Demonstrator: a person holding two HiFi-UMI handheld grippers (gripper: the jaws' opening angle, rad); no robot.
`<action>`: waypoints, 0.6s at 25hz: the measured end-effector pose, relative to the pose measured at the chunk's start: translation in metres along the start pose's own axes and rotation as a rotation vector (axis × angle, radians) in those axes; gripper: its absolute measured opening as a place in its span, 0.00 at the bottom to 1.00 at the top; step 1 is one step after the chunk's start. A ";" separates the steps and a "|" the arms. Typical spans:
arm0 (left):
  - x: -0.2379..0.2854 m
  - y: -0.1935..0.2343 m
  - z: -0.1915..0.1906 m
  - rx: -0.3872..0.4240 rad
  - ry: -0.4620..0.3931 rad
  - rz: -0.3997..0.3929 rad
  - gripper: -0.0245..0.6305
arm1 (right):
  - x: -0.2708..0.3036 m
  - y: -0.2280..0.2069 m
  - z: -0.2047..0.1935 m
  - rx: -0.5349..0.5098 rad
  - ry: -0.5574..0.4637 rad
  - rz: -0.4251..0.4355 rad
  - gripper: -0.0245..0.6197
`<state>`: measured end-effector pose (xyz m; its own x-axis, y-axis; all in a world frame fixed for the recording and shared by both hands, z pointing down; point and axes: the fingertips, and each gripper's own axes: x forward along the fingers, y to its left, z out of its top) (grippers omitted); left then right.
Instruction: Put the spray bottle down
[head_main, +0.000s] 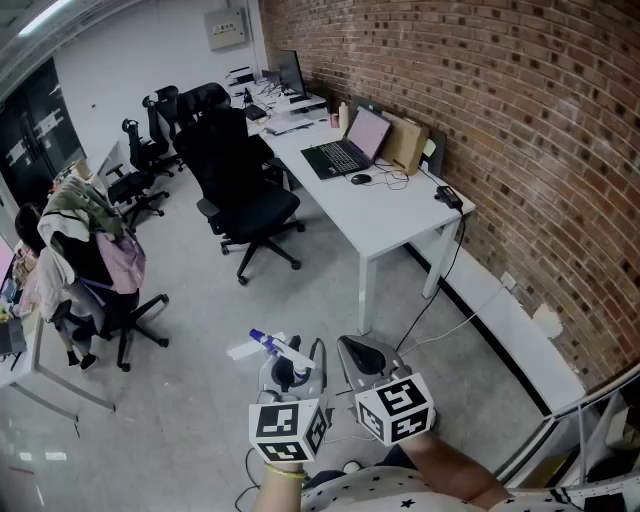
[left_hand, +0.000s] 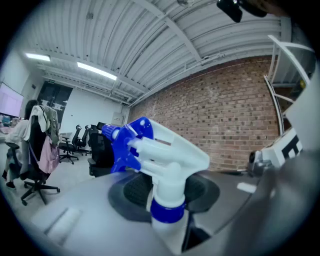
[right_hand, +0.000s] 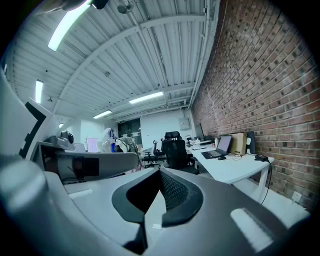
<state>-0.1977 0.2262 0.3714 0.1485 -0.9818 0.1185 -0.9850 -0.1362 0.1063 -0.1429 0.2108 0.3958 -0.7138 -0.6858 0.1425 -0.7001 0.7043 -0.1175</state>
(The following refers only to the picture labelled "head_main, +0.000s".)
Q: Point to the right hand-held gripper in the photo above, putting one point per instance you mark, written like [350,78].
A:
[400,397]

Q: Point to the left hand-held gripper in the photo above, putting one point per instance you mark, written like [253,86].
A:
[274,424]

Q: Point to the clear bottle with blue cap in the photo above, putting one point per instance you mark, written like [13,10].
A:
[280,347]

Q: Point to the person's right forearm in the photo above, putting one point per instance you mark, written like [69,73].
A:
[450,470]

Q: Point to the person's left forearm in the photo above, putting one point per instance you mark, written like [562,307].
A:
[277,495]

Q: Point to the beige bottle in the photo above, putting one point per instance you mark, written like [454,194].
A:
[343,116]

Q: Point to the person's dark trousers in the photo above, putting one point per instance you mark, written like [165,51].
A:
[395,457]

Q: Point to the yellow-green wristband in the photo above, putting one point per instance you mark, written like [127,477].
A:
[285,472]

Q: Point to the person's white shoe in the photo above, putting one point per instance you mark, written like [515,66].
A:
[352,466]

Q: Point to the person's white star-print shirt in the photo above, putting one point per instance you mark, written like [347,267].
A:
[380,495]

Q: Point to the white table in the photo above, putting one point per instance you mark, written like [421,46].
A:
[380,215]
[295,104]

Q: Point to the white baseboard ledge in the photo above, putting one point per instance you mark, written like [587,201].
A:
[510,330]

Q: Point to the black computer mouse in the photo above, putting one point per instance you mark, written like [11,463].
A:
[361,178]

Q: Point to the black power adapter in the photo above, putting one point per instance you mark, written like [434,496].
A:
[447,196]

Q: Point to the black chair with clothes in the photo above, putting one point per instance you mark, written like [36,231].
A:
[117,320]

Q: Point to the pink backpack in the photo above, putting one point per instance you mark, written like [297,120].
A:
[122,262]

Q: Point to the black laptop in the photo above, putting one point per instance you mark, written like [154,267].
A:
[340,155]

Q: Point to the large black office chair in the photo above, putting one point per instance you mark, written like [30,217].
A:
[235,170]

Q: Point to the brown cardboard box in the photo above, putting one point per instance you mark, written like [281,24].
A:
[407,145]

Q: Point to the yellow sticky note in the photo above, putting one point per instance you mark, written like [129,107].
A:
[429,148]

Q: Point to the grey partition panel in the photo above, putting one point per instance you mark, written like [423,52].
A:
[439,150]

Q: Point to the glass railing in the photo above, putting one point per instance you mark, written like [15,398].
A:
[580,430]

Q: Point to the red can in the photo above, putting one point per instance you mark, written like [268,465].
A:
[334,121]

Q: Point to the stack of papers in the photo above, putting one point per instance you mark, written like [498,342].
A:
[287,126]

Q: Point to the black mesh office chair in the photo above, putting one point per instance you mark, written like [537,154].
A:
[162,125]
[132,182]
[202,97]

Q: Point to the green jacket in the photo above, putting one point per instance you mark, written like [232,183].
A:
[85,202]

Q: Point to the small white desk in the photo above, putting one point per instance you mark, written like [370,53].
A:
[107,160]

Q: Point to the grey laptop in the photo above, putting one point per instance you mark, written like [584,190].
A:
[11,337]

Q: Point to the black computer monitor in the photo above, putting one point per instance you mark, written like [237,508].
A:
[291,75]

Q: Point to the dark glass door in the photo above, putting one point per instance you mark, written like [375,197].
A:
[35,135]

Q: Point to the ceiling light strip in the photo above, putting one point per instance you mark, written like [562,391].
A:
[45,17]

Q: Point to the white wall outlet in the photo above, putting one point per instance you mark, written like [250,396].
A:
[508,280]

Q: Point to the white desk with metal frame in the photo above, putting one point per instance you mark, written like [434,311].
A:
[30,380]

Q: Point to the grey electrical wall box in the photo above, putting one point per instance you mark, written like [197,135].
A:
[226,29]

